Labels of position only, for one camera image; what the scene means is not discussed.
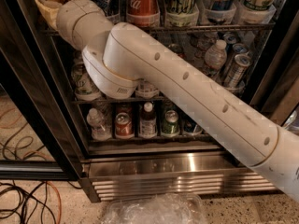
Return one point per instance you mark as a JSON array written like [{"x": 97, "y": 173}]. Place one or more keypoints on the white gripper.
[{"x": 64, "y": 16}]

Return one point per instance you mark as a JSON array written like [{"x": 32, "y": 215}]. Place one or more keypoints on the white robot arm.
[{"x": 118, "y": 56}]

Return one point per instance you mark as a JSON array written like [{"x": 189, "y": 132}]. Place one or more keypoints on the red cola can top shelf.
[{"x": 142, "y": 13}]

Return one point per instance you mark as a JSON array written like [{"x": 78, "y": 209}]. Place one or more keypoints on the white green can middle shelf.
[{"x": 85, "y": 89}]

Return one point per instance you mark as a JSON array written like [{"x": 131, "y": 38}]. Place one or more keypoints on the tea bottle middle shelf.
[{"x": 146, "y": 90}]

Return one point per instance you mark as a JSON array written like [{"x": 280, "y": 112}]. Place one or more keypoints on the tea bottle shelf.
[
  {"x": 146, "y": 90},
  {"x": 147, "y": 121}
]

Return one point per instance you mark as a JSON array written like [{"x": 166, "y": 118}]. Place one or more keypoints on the water bottle bottom shelf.
[{"x": 101, "y": 130}]

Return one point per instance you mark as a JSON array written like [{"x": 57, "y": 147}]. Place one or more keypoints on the water bottle shelf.
[
  {"x": 101, "y": 130},
  {"x": 215, "y": 58}
]

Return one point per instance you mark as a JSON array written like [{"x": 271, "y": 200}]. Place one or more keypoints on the red can bottom shelf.
[{"x": 123, "y": 126}]

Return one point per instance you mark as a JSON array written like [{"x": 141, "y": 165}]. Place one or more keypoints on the tea bottle bottom shelf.
[{"x": 147, "y": 121}]

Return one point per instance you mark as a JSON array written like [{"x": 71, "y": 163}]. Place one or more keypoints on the water bottle middle shelf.
[{"x": 215, "y": 58}]

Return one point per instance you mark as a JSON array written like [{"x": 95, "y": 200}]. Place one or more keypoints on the green can bottom shelf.
[{"x": 170, "y": 125}]

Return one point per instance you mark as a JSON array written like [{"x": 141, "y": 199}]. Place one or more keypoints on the blue can bottom shelf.
[{"x": 190, "y": 127}]

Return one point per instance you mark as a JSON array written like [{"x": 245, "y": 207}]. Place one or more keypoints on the silver slim can middle shelf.
[{"x": 240, "y": 63}]

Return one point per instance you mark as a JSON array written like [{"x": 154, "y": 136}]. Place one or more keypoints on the clear plastic bin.
[{"x": 167, "y": 208}]

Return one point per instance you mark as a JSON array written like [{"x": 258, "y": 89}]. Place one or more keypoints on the middle wire shelf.
[{"x": 111, "y": 100}]

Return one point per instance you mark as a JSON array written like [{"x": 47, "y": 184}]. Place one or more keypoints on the wire shelf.
[
  {"x": 209, "y": 28},
  {"x": 111, "y": 100}
]

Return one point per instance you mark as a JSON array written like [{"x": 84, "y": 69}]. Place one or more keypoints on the top wire shelf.
[{"x": 209, "y": 28}]

